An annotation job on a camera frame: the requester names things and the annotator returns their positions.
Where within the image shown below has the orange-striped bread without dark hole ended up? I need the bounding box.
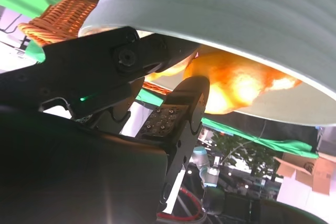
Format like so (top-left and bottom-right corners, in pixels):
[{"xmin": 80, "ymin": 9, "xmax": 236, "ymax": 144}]
[{"xmin": 183, "ymin": 45, "xmax": 303, "ymax": 115}]

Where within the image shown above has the orange wicker basket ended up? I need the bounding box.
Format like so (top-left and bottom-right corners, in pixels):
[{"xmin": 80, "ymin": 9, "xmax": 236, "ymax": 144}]
[{"xmin": 17, "ymin": 0, "xmax": 172, "ymax": 97}]

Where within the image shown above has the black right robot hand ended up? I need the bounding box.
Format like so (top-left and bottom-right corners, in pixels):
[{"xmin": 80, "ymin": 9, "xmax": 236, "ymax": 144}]
[{"xmin": 0, "ymin": 26, "xmax": 211, "ymax": 224}]

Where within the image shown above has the grey-green ribbed bowl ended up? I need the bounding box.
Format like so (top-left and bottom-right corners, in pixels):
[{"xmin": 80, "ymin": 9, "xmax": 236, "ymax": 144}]
[{"xmin": 78, "ymin": 0, "xmax": 336, "ymax": 128}]

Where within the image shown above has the green leafy plant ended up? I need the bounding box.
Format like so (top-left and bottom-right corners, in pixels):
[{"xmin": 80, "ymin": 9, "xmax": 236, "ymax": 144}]
[{"xmin": 212, "ymin": 129, "xmax": 285, "ymax": 178}]

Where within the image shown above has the brown cardboard box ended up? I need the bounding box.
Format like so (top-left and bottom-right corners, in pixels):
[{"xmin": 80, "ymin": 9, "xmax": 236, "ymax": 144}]
[{"xmin": 272, "ymin": 152, "xmax": 336, "ymax": 196}]

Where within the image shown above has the red cable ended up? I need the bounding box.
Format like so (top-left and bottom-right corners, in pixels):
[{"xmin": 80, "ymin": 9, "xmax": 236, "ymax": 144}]
[{"xmin": 156, "ymin": 185, "xmax": 205, "ymax": 222}]

